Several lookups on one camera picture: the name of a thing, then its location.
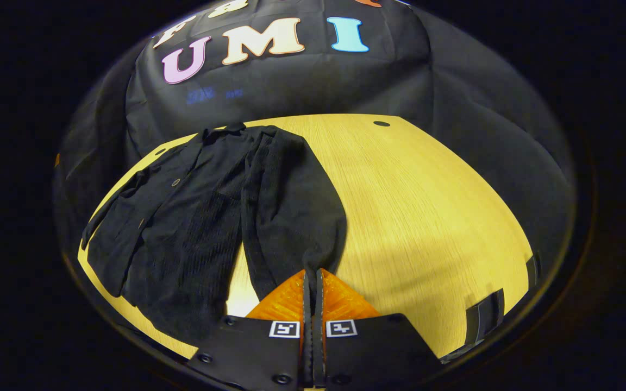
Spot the black buttoned cardigan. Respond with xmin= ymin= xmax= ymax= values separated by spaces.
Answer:
xmin=81 ymin=123 xmax=348 ymax=348

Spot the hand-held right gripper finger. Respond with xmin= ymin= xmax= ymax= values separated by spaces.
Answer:
xmin=185 ymin=269 xmax=314 ymax=391
xmin=313 ymin=267 xmax=441 ymax=389

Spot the black backdrop cloth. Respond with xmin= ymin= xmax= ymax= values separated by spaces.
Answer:
xmin=55 ymin=0 xmax=577 ymax=305

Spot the black table edge strap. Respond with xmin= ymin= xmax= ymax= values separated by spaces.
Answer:
xmin=465 ymin=289 xmax=505 ymax=348
xmin=526 ymin=254 xmax=541 ymax=288

